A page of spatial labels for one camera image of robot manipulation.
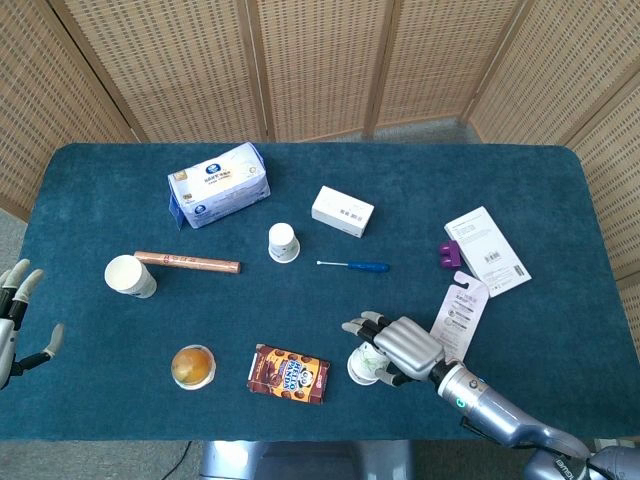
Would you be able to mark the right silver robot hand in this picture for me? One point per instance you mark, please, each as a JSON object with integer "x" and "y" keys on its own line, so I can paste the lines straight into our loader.
{"x": 407, "y": 347}

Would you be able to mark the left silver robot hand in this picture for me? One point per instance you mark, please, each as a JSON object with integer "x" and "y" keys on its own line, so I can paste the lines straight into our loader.
{"x": 6, "y": 340}

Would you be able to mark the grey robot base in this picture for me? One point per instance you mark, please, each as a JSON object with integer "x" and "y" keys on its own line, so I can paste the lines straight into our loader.
{"x": 300, "y": 462}

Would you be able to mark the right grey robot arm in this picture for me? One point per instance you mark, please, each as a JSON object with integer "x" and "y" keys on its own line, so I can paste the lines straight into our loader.
{"x": 490, "y": 405}

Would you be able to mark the lavender blister card pack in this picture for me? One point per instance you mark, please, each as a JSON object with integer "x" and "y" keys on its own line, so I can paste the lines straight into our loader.
{"x": 462, "y": 310}

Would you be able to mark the purple plastic block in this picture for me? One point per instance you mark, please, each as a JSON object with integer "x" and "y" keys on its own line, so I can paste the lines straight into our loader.
{"x": 450, "y": 256}

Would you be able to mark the blue table cloth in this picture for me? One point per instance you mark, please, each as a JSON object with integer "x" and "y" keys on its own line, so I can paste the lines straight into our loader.
{"x": 300, "y": 310}

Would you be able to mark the brown Hello Panda box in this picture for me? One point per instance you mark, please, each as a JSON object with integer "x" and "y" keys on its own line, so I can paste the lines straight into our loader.
{"x": 287, "y": 375}

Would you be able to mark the flat white barcode box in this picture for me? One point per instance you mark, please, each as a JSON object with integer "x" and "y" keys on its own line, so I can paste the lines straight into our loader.
{"x": 480, "y": 240}

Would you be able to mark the small white carton box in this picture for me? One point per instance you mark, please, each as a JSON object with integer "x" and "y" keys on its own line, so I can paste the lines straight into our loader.
{"x": 342, "y": 207}

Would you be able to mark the orange jelly cup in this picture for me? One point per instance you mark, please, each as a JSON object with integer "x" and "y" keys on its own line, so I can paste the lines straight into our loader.
{"x": 193, "y": 366}

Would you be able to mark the brown copper tube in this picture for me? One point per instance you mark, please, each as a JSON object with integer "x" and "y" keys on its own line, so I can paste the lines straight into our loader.
{"x": 190, "y": 261}

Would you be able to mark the white blue tissue pack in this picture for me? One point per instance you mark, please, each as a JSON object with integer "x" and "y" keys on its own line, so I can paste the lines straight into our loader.
{"x": 220, "y": 185}

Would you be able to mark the bamboo folding screen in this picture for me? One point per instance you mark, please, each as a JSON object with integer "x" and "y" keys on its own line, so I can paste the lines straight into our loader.
{"x": 320, "y": 65}

